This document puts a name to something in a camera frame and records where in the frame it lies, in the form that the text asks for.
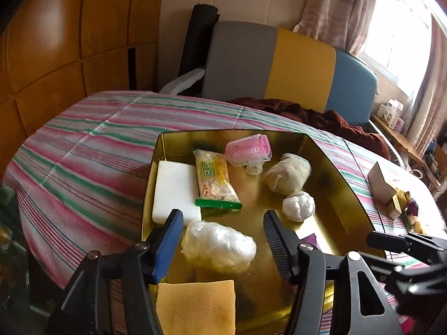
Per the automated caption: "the black rolled mat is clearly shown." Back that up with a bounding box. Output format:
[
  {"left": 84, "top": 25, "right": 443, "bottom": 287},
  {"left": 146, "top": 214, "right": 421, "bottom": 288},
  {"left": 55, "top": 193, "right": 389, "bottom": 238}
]
[{"left": 178, "top": 4, "right": 220, "bottom": 76}]

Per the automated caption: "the white bed rail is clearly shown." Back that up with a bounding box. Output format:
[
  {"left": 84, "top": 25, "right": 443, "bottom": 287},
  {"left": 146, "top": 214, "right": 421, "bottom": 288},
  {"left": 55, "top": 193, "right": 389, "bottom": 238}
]
[{"left": 159, "top": 68, "right": 205, "bottom": 95}]

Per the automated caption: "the pink patterned curtain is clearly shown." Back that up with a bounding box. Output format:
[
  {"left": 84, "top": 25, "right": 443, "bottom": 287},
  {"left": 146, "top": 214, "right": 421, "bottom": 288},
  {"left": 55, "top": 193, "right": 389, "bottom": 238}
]
[{"left": 293, "top": 0, "right": 376, "bottom": 55}]

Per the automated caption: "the white ball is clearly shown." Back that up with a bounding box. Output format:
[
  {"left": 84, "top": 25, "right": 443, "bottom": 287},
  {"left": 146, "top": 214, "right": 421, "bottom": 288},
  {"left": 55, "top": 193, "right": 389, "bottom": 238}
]
[{"left": 282, "top": 191, "right": 316, "bottom": 222}]

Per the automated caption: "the white foam block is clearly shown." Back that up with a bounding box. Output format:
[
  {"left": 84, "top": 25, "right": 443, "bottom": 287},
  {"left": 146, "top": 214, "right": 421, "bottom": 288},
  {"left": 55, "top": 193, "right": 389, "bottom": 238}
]
[{"left": 152, "top": 160, "right": 201, "bottom": 226}]

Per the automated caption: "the dark red blanket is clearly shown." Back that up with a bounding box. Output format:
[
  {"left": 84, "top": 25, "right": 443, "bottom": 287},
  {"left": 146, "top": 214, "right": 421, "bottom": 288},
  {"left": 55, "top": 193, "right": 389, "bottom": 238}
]
[{"left": 228, "top": 97, "right": 392, "bottom": 161}]

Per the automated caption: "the white product box on table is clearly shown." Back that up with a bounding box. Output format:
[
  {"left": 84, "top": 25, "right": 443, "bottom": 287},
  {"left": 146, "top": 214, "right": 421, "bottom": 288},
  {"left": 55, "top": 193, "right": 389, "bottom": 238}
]
[{"left": 377, "top": 99, "right": 404, "bottom": 129}]

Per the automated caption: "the clear plastic bundle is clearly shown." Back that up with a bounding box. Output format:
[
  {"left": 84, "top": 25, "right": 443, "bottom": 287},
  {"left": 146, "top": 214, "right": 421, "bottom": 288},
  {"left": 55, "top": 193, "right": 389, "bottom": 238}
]
[{"left": 181, "top": 221, "right": 258, "bottom": 272}]

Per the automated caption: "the yellow plush toy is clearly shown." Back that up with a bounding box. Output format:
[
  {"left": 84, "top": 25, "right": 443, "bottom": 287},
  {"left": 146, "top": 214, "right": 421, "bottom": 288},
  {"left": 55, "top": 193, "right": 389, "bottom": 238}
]
[{"left": 403, "top": 191, "right": 424, "bottom": 235}]

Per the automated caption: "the wooden side table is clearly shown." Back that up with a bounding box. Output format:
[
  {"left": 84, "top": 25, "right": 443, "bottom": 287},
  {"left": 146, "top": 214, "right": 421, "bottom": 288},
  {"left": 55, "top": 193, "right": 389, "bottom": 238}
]
[{"left": 370, "top": 114, "right": 425, "bottom": 166}]

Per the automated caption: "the pink hair roller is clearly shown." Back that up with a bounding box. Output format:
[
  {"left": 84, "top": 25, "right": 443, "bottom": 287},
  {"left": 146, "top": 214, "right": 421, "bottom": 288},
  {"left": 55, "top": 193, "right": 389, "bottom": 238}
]
[{"left": 224, "top": 134, "right": 272, "bottom": 176}]

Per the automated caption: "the gold metal tray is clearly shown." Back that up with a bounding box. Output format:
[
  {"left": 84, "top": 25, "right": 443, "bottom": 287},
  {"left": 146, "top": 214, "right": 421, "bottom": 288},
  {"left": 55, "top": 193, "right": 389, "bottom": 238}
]
[{"left": 140, "top": 129, "right": 385, "bottom": 332}]

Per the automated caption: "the yellow sponge block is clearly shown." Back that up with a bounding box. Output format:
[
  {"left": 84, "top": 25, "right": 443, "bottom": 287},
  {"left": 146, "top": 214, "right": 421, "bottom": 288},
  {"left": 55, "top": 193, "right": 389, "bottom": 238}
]
[{"left": 156, "top": 280, "right": 236, "bottom": 335}]

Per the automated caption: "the striped pink green bedsheet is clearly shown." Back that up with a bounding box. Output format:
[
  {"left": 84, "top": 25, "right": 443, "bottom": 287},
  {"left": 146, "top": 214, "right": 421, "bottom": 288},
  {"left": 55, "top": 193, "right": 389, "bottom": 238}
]
[{"left": 3, "top": 92, "right": 446, "bottom": 287}]

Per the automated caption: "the purple packet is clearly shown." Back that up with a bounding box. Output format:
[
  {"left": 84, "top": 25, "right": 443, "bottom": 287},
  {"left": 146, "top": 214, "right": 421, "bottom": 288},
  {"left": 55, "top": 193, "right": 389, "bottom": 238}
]
[{"left": 406, "top": 198, "right": 419, "bottom": 217}]

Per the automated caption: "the wooden wardrobe panel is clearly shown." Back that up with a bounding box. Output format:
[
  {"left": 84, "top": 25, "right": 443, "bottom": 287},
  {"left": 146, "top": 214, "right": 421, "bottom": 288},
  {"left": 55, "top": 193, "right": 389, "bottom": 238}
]
[{"left": 1, "top": 0, "right": 161, "bottom": 167}]

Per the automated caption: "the beige bundle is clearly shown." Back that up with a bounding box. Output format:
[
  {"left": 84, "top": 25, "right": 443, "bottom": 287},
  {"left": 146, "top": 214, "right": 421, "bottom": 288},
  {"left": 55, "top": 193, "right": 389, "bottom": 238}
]
[{"left": 265, "top": 154, "right": 312, "bottom": 196}]

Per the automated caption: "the beige medicine box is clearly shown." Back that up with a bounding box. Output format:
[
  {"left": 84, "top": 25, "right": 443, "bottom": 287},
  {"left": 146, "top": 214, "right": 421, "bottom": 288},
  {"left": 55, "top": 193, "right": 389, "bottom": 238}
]
[{"left": 367, "top": 162, "right": 397, "bottom": 204}]

